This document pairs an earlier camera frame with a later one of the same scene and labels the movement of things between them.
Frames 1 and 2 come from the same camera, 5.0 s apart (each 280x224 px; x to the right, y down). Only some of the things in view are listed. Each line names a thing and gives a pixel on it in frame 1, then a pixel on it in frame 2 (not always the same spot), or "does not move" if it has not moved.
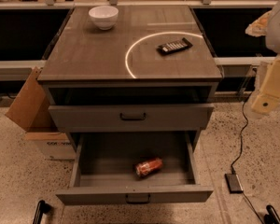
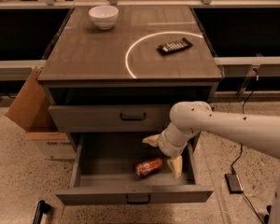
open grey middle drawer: (134, 168) does not move
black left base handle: (41, 209) does not move
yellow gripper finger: (259, 26) to (152, 140)
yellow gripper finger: (265, 104) to (175, 164)
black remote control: (172, 47) does not move
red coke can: (147, 167) does not move
